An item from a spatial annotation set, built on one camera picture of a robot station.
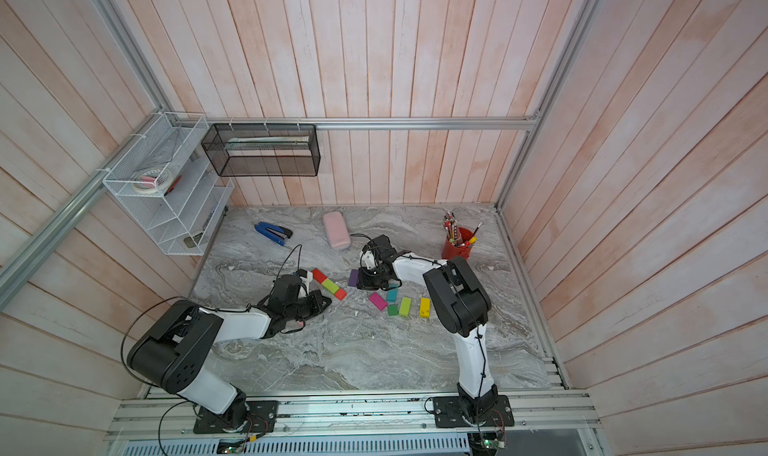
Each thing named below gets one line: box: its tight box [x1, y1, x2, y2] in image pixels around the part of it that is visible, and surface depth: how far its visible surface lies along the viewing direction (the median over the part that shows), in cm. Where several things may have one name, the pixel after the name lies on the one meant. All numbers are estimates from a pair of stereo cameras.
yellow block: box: [419, 297, 431, 319], surface depth 94 cm
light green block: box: [399, 297, 412, 317], surface depth 94 cm
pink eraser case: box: [323, 211, 351, 249], surface depth 112 cm
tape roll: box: [132, 168, 175, 194], surface depth 76 cm
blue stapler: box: [254, 221, 293, 247], surface depth 113 cm
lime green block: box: [322, 279, 340, 295], surface depth 100 cm
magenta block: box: [369, 292, 388, 311], surface depth 96 cm
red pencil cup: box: [442, 227, 473, 261], surface depth 98 cm
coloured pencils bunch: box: [443, 211, 483, 247], surface depth 95 cm
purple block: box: [347, 269, 359, 287], surface depth 102 cm
